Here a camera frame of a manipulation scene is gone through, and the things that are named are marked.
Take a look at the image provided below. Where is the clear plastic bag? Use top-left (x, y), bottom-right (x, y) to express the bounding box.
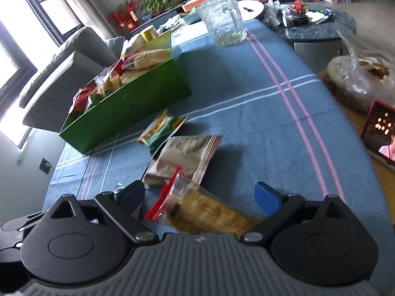
top-left (264, 0), bottom-right (281, 27)

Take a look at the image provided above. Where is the glass pitcher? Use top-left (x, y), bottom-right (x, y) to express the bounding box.
top-left (196, 0), bottom-right (248, 47)

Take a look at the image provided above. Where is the beige striped packet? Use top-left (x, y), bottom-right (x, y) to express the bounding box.
top-left (143, 135), bottom-right (223, 185)

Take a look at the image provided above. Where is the orange box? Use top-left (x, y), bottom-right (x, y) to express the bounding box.
top-left (181, 0), bottom-right (206, 13)

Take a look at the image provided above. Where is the clear bread packet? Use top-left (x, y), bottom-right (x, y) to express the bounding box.
top-left (130, 49), bottom-right (171, 70)

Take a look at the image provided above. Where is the green yellow packet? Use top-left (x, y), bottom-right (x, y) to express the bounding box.
top-left (137, 109), bottom-right (188, 156)

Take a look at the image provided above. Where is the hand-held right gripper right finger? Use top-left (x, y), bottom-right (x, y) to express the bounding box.
top-left (241, 182), bottom-right (351, 244)

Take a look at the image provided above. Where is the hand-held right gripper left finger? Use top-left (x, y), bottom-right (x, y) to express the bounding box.
top-left (48, 180), bottom-right (158, 244)

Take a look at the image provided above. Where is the black food tray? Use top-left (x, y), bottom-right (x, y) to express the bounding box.
top-left (282, 6), bottom-right (309, 27)

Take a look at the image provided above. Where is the potted green plant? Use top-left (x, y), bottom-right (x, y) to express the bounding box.
top-left (143, 0), bottom-right (172, 14)

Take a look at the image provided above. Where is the blue container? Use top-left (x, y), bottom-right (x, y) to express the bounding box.
top-left (179, 14), bottom-right (204, 25)

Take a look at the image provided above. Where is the red phone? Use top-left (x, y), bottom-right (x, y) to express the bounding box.
top-left (360, 99), bottom-right (395, 165)

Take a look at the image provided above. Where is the yellow can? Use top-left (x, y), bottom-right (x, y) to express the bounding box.
top-left (140, 26), bottom-right (158, 42)

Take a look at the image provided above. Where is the dark marble round table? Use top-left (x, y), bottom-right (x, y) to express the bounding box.
top-left (272, 2), bottom-right (357, 68)

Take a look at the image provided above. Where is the grey armchair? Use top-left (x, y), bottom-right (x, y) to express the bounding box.
top-left (19, 26), bottom-right (125, 133)

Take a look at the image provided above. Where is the red flower decoration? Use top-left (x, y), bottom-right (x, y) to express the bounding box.
top-left (107, 0), bottom-right (141, 31)

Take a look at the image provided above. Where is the round white table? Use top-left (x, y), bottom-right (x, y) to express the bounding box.
top-left (168, 0), bottom-right (265, 34)

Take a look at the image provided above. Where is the plastic bag of food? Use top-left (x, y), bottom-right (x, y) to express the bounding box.
top-left (327, 29), bottom-right (395, 113)

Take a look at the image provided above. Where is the window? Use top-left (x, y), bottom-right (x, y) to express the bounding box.
top-left (0, 0), bottom-right (85, 148)

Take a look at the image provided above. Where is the clear pastry packet red seal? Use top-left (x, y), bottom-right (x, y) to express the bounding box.
top-left (144, 166), bottom-right (266, 235)

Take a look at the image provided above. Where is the green cardboard box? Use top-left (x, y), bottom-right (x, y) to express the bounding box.
top-left (59, 30), bottom-right (192, 155)

